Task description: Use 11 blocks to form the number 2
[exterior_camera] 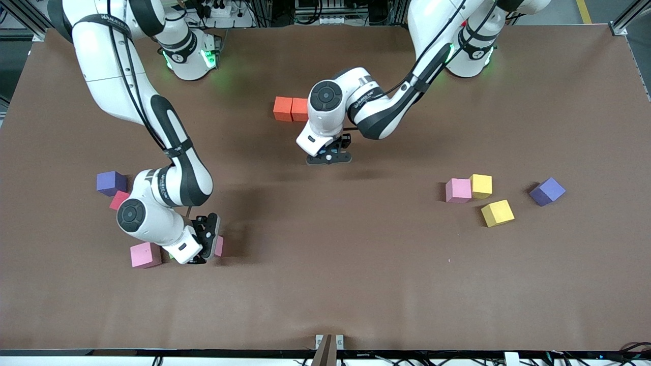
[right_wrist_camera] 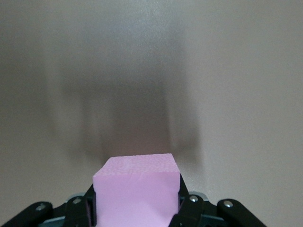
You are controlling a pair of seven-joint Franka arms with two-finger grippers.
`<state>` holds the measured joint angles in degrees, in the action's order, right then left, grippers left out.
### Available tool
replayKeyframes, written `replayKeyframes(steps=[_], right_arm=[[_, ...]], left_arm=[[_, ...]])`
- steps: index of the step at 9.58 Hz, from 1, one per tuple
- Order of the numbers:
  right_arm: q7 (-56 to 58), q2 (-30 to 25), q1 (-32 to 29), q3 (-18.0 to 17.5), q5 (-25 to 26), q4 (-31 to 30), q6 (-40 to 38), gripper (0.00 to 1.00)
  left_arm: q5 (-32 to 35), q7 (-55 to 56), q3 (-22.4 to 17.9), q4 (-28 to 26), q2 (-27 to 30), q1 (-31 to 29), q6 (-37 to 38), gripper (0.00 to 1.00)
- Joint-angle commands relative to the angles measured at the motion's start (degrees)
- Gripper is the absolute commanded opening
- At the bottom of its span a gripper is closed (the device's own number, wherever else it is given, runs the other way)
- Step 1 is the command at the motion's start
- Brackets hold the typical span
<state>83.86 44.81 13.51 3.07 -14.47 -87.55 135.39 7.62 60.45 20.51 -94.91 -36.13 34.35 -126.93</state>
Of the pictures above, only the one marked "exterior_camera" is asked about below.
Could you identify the crimson red foam cube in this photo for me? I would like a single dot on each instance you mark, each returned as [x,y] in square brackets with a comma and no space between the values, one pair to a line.
[118,199]

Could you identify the orange foam cube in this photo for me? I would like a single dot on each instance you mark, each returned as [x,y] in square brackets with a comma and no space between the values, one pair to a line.
[300,109]
[283,109]

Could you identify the aluminium frame profile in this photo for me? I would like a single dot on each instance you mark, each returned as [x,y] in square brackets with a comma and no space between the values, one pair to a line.
[623,23]
[15,34]

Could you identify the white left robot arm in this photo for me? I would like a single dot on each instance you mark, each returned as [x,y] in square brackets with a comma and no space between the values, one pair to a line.
[330,101]

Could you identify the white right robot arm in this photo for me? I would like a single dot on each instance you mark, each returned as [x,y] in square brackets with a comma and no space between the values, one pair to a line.
[152,213]

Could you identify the pink foam cube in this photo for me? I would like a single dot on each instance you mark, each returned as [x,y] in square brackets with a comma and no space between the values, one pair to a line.
[145,254]
[219,246]
[457,190]

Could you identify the small white box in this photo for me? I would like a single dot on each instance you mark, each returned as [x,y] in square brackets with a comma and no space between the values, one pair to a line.
[511,358]

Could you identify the white power strip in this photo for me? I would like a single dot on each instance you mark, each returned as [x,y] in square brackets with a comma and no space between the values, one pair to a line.
[333,20]
[218,9]

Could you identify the yellow foam cube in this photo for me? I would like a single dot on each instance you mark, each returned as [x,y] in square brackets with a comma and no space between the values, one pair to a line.
[497,213]
[481,185]

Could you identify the small metal bracket plate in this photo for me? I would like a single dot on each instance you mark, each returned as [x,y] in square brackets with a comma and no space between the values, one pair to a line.
[339,341]

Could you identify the purple foam cube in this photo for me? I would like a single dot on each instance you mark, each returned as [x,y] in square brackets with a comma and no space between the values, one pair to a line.
[548,190]
[111,183]

